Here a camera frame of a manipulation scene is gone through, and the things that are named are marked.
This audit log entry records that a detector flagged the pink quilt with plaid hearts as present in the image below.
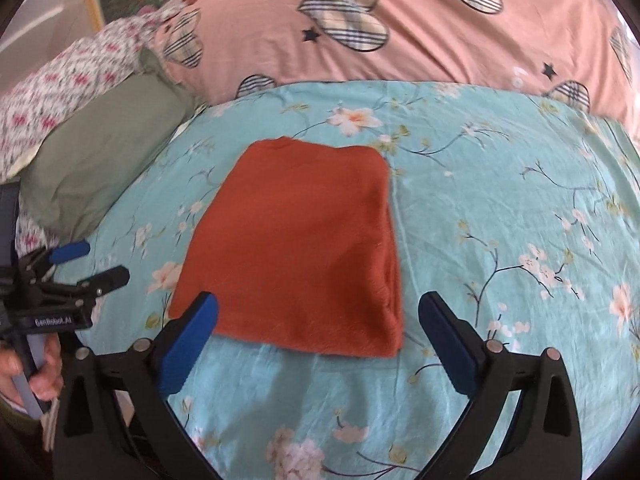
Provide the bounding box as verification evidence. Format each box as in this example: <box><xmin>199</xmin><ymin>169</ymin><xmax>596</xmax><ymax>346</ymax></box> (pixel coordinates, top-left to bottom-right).
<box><xmin>152</xmin><ymin>0</ymin><xmax>640</xmax><ymax>136</ymax></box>

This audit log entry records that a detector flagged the green pillow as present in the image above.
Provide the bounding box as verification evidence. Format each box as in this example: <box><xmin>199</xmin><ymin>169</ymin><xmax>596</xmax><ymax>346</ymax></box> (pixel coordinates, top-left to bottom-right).
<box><xmin>20</xmin><ymin>47</ymin><xmax>206</xmax><ymax>243</ymax></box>

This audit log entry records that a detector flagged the orange knit sweater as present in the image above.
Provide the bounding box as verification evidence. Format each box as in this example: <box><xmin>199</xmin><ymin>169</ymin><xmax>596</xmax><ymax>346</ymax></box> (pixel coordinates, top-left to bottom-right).
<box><xmin>168</xmin><ymin>136</ymin><xmax>405</xmax><ymax>359</ymax></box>

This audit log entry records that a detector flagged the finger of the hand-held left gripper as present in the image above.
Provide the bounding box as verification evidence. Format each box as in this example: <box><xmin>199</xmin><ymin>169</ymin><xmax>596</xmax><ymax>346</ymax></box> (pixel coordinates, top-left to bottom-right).
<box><xmin>37</xmin><ymin>266</ymin><xmax>131</xmax><ymax>311</ymax></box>
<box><xmin>22</xmin><ymin>241</ymin><xmax>92</xmax><ymax>273</ymax></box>

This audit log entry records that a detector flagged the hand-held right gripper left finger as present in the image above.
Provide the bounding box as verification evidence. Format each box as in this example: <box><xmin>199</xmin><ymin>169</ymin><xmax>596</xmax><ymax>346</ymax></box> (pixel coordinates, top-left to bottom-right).
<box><xmin>52</xmin><ymin>291</ymin><xmax>221</xmax><ymax>480</ymax></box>

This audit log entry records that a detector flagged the person's left forearm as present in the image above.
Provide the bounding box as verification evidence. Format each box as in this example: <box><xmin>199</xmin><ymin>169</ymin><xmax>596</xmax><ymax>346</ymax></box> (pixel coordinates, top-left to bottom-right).
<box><xmin>0</xmin><ymin>390</ymin><xmax>51</xmax><ymax>436</ymax></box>

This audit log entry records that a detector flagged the white floral quilt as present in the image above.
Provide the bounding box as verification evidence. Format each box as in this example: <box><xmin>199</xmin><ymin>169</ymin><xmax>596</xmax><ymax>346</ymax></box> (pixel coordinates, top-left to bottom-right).
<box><xmin>0</xmin><ymin>10</ymin><xmax>173</xmax><ymax>261</ymax></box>

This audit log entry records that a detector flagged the light blue floral bed sheet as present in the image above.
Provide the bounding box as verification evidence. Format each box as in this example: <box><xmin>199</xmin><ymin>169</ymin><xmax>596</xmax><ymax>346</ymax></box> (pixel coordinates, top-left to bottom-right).
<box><xmin>55</xmin><ymin>77</ymin><xmax>640</xmax><ymax>480</ymax></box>

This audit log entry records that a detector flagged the person's left hand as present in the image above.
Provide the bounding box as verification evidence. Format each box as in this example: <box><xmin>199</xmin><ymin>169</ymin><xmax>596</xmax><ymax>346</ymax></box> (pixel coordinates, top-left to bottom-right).
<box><xmin>0</xmin><ymin>332</ymin><xmax>66</xmax><ymax>401</ymax></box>

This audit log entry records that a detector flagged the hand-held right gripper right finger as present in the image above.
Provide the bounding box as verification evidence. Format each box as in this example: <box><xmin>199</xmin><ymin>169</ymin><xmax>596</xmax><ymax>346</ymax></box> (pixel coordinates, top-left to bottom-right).
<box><xmin>417</xmin><ymin>291</ymin><xmax>583</xmax><ymax>480</ymax></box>

